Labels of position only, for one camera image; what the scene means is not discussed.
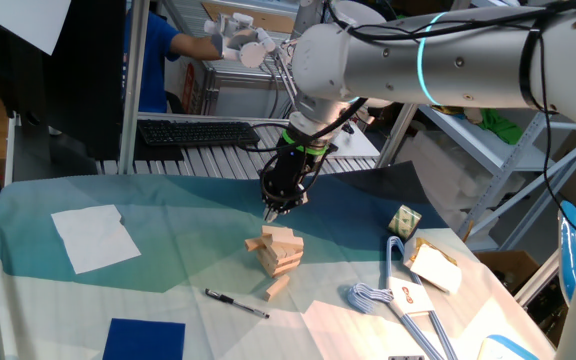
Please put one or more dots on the white flat board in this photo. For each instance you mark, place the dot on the white flat board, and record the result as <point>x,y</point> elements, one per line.
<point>358,145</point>

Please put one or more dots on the blue green patterned tablecloth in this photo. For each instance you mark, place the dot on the blue green patterned tablecloth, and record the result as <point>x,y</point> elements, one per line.
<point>193,225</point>

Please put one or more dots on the white round device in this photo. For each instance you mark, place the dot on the white round device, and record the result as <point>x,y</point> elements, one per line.
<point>363,10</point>

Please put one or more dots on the person in blue shirt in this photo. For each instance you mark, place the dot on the person in blue shirt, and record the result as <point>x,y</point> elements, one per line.
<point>153,65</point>

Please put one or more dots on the golden tissue pack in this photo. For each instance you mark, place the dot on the golden tissue pack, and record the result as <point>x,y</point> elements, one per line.
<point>435,270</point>

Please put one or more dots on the grey metal shelf rack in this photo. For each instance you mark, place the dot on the grey metal shelf rack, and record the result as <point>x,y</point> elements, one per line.
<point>518,160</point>

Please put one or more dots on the bare person forearm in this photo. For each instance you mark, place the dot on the bare person forearm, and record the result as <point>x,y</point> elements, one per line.
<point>193,46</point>

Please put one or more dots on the black computer monitor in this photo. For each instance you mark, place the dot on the black computer monitor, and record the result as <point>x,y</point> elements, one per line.
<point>83,75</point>

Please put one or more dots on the wooden board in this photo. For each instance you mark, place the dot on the wooden board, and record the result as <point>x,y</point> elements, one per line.
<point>268,20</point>

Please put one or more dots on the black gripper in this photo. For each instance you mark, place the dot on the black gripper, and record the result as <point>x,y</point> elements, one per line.
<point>290,175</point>

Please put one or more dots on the large white board sheet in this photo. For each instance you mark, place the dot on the large white board sheet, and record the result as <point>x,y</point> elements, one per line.
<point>23,20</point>

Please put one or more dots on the green cloth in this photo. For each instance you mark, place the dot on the green cloth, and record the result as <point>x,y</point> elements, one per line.
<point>503,127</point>

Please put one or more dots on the blue square sheet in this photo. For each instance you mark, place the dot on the blue square sheet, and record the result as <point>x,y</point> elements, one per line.
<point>143,340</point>

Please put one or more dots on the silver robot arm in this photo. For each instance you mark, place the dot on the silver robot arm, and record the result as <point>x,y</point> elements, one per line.
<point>468,60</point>

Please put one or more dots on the black ballpoint pen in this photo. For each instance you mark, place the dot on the black ballpoint pen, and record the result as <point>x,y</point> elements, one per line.
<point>228,299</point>

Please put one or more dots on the white haptic control device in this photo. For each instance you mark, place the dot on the white haptic control device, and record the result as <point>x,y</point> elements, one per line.
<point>250,52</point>

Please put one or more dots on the brown cardboard box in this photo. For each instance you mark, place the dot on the brown cardboard box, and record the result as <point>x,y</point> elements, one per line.
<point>488,257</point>

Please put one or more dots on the wooden jenga block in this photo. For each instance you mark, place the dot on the wooden jenga block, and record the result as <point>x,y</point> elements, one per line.
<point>276,287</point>
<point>283,270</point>
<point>277,231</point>
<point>268,254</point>
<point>254,244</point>
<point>288,242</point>
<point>295,254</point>

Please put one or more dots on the black computer keyboard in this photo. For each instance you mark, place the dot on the black computer keyboard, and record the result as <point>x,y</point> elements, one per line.
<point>198,132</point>

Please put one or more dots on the printed packing tape roll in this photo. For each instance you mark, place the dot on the printed packing tape roll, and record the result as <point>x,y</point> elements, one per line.
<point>404,221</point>

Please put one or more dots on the dark grey mat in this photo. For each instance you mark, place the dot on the dark grey mat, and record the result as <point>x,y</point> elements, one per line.
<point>383,182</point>

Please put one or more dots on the white paper with notched corner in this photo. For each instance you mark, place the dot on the white paper with notched corner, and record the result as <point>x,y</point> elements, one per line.
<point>93,240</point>

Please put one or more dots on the blue white hanger bundle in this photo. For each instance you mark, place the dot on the blue white hanger bundle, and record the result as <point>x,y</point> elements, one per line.
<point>368,297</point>

